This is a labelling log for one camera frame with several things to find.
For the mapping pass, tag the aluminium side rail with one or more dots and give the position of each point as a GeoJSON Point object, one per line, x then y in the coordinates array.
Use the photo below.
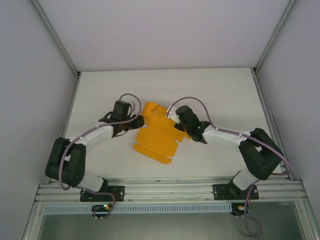
{"type": "Point", "coordinates": [70, 100]}
{"type": "Point", "coordinates": [265, 105]}

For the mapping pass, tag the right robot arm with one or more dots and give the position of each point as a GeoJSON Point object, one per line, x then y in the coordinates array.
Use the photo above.
{"type": "Point", "coordinates": [220, 140]}

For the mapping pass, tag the aluminium frame post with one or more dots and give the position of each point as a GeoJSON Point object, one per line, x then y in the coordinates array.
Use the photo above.
{"type": "Point", "coordinates": [56, 37]}
{"type": "Point", "coordinates": [273, 37]}

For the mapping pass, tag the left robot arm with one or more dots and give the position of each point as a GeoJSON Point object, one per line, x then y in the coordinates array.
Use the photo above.
{"type": "Point", "coordinates": [97, 133]}

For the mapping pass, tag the small controller board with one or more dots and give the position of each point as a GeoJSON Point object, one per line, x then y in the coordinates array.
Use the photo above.
{"type": "Point", "coordinates": [240, 208]}
{"type": "Point", "coordinates": [103, 207]}

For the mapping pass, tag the grey metal panel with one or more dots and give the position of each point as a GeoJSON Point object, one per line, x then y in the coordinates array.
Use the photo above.
{"type": "Point", "coordinates": [162, 227]}

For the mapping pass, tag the yellow cloth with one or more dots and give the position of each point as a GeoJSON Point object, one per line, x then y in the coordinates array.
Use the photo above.
{"type": "Point", "coordinates": [155, 140]}

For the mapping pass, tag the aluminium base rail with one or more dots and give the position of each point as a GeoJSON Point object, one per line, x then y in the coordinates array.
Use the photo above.
{"type": "Point", "coordinates": [170, 190]}

